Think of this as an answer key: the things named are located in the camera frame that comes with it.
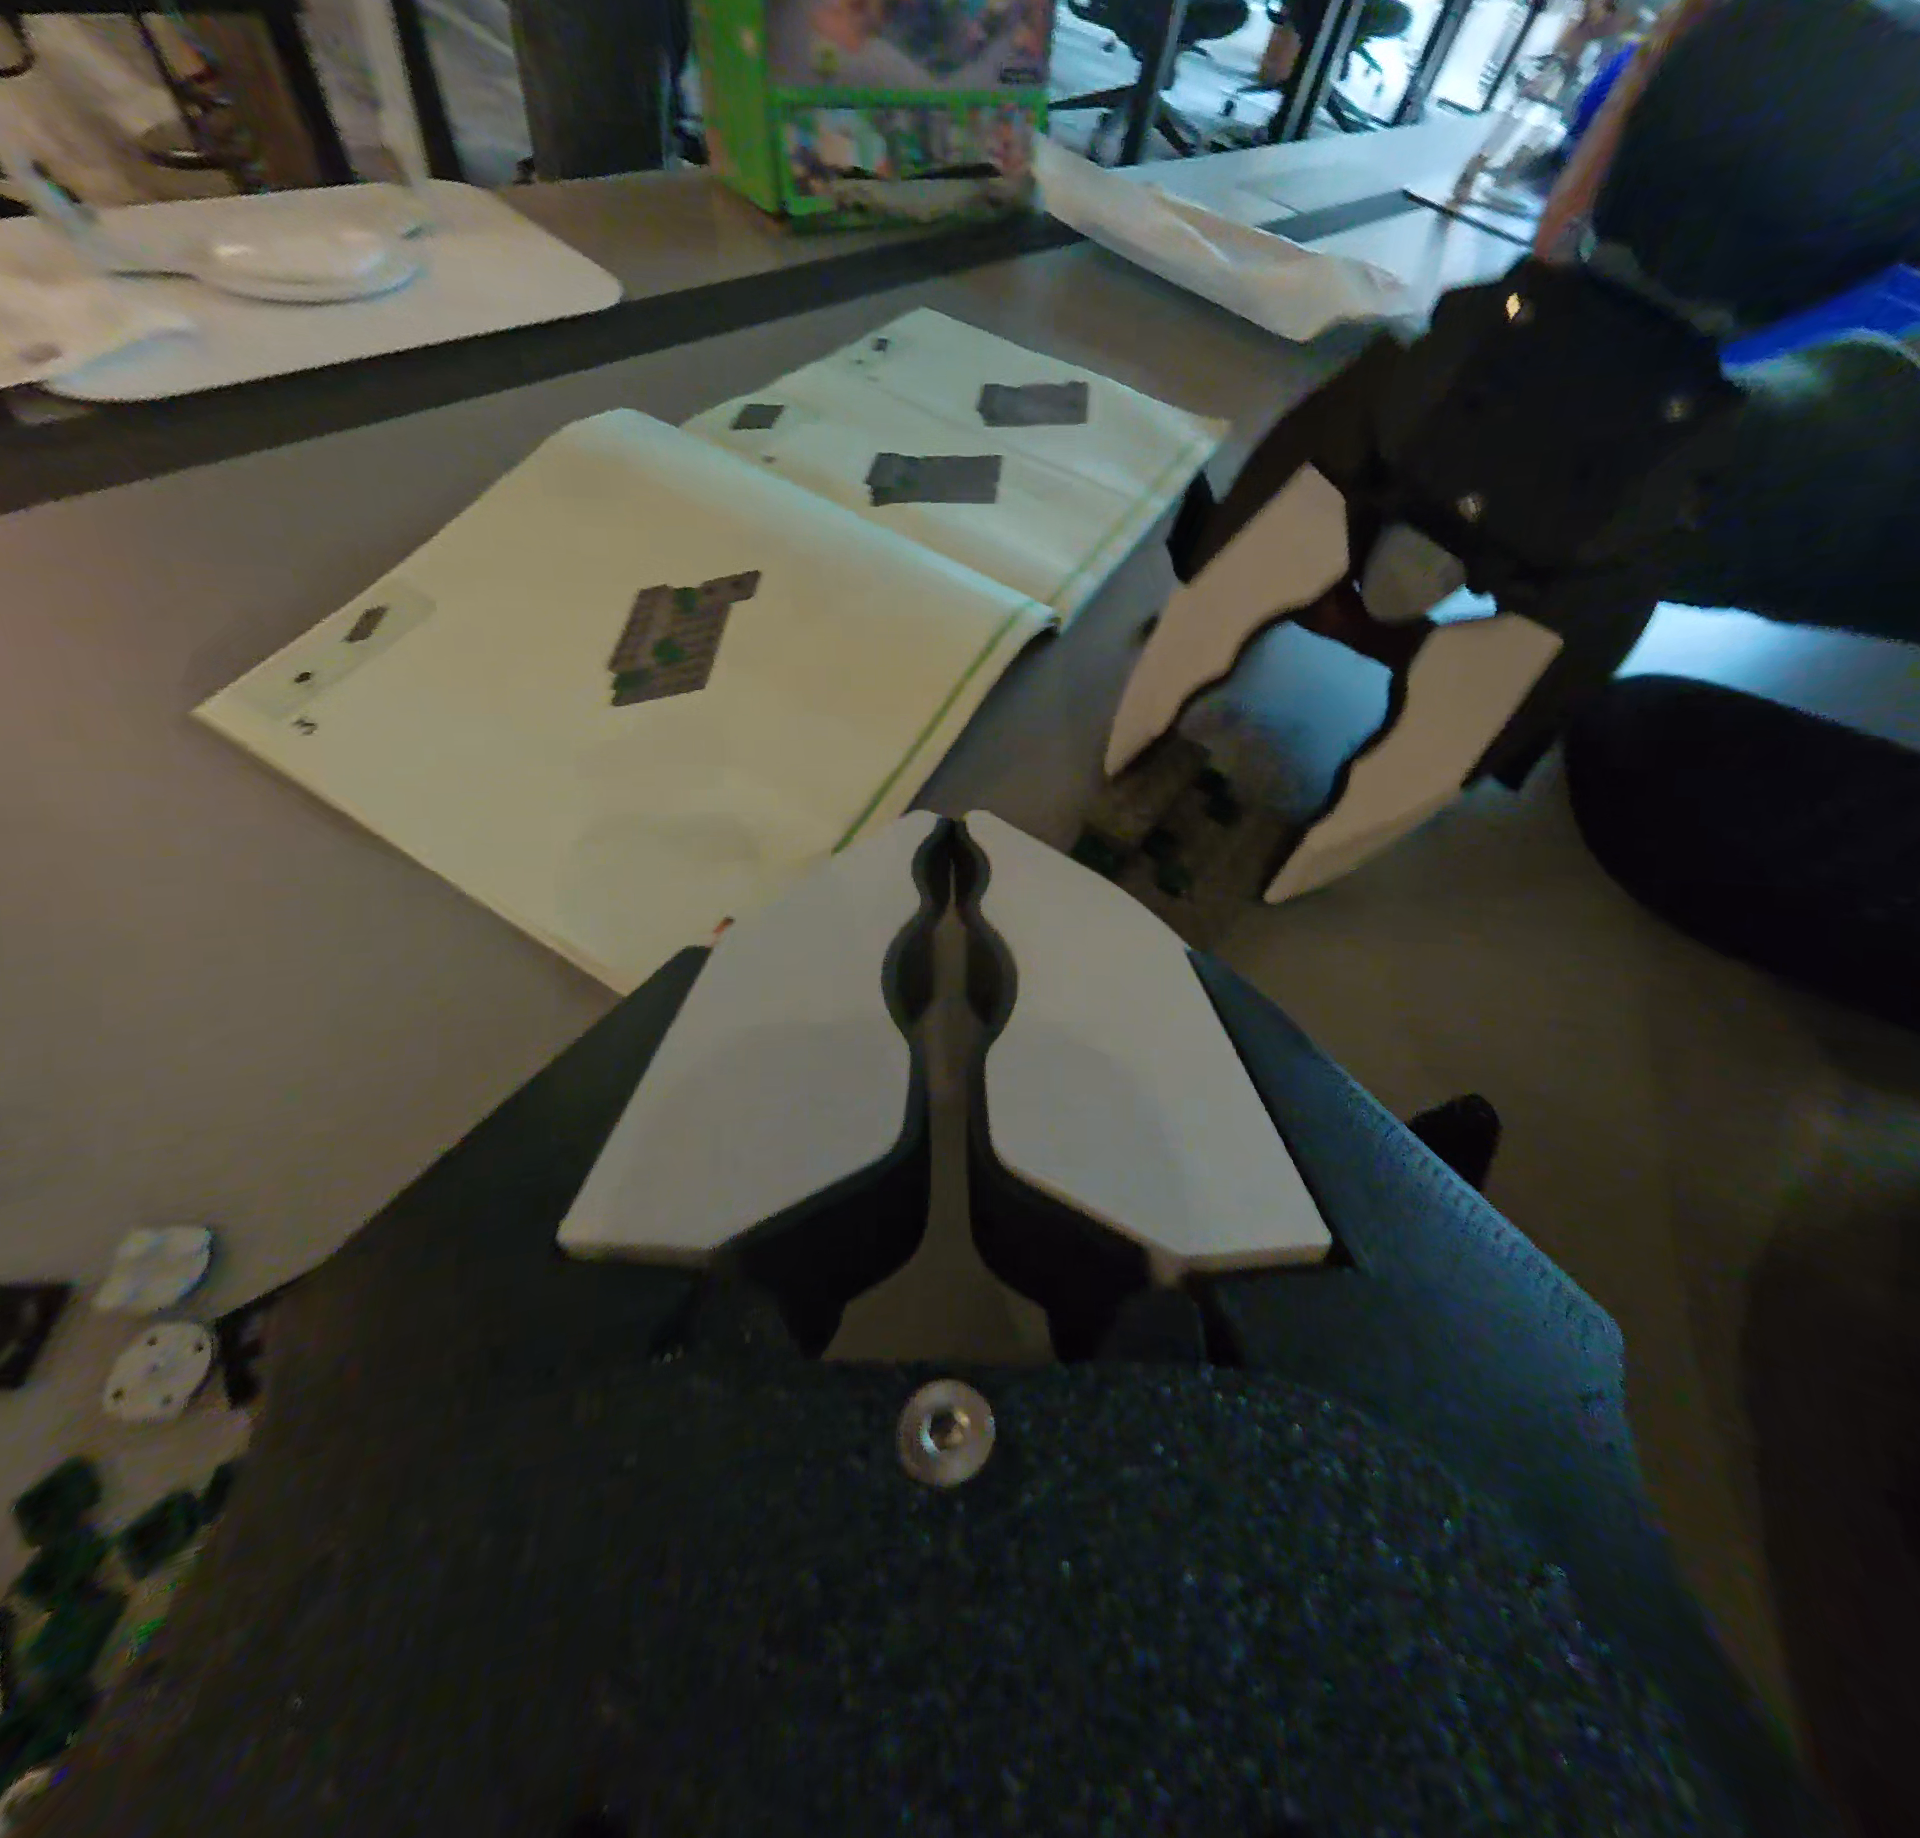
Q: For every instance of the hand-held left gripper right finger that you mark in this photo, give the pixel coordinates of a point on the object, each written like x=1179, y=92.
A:
x=1155, y=1104

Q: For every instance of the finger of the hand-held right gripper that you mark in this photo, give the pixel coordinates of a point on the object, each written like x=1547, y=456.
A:
x=1455, y=729
x=1245, y=578

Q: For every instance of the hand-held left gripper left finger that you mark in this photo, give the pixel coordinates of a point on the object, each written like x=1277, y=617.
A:
x=736, y=1104

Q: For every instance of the grey studded building plate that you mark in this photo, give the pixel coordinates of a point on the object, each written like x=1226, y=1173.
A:
x=1200, y=817

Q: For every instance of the person's right forearm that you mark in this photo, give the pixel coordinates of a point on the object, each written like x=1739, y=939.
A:
x=1801, y=143

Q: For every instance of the adjacent grey desk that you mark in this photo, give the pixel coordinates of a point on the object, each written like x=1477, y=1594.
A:
x=779, y=278

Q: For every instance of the person's right hand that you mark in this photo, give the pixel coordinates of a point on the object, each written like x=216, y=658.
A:
x=1341, y=612

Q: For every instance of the blue plastic bin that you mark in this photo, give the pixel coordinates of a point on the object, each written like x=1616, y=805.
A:
x=1830, y=325

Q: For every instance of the black textured cushion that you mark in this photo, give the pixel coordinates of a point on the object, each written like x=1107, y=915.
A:
x=1769, y=834

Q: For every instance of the open instruction booklet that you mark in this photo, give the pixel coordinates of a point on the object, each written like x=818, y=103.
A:
x=601, y=757

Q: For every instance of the black office chair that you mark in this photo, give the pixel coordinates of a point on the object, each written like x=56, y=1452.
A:
x=1343, y=22
x=1155, y=8

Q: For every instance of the colourful printed toy box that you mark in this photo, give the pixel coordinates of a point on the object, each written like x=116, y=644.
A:
x=885, y=69

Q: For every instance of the pile of small building pieces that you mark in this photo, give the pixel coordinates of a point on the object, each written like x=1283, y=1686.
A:
x=90, y=1554

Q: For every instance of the white flat tray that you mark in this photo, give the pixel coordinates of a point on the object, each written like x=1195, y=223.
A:
x=494, y=292

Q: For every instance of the white round plate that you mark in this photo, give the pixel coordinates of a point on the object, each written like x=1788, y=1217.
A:
x=287, y=267

